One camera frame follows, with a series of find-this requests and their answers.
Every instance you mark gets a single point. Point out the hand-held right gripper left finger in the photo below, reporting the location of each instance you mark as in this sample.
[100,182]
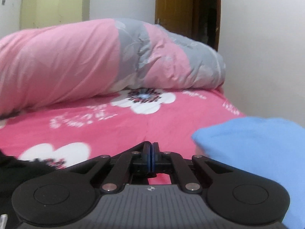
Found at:
[147,157]

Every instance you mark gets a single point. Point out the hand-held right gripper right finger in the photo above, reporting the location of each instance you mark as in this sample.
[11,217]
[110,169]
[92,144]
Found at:
[156,157]

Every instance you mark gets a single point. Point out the black shirt with white print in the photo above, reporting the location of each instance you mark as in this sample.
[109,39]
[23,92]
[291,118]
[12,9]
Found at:
[14,171]

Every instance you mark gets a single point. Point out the pink floral blanket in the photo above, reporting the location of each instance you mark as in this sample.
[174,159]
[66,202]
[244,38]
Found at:
[119,128]

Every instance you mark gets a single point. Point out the folded blue garment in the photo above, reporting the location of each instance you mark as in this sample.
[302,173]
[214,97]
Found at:
[250,143]

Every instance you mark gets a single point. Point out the pink and grey quilt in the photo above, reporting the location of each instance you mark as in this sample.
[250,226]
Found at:
[71,62]

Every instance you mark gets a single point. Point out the brown wooden door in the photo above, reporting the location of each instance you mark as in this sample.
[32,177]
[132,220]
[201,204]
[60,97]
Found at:
[178,4]

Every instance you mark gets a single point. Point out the yellow-green wardrobe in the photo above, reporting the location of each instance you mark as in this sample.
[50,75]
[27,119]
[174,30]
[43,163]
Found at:
[54,4]

